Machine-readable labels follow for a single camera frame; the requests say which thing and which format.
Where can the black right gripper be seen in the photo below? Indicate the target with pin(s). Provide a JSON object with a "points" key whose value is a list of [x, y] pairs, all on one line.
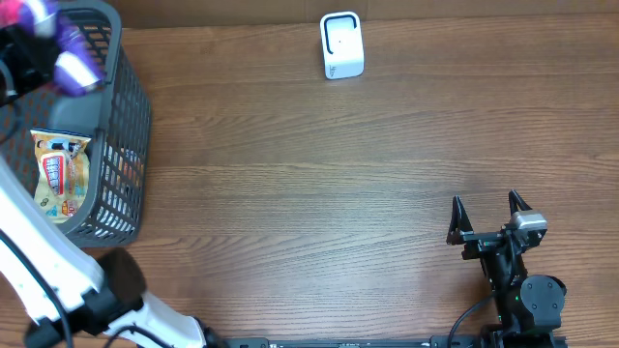
{"points": [[458, 232]]}

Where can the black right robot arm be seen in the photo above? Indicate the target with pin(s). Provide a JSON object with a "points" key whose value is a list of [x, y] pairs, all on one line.
{"points": [[529, 307]]}

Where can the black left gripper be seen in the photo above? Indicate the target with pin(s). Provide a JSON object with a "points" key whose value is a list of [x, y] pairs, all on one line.
{"points": [[33, 47]]}

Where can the yellow snack bag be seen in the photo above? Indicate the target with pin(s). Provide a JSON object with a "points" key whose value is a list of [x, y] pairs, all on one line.
{"points": [[64, 170]]}

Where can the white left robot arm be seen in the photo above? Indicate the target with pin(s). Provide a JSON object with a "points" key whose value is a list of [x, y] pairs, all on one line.
{"points": [[68, 289]]}

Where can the purple red tissue pack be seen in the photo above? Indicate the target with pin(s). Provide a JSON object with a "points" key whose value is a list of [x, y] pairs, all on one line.
{"points": [[74, 71]]}

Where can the dark grey plastic basket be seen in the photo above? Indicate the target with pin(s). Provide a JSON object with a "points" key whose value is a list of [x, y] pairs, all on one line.
{"points": [[117, 118]]}

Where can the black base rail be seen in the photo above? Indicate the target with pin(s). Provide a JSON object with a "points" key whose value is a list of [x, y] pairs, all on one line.
{"points": [[435, 341]]}

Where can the white barcode scanner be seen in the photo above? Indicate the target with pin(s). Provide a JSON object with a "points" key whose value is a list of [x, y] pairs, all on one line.
{"points": [[342, 45]]}

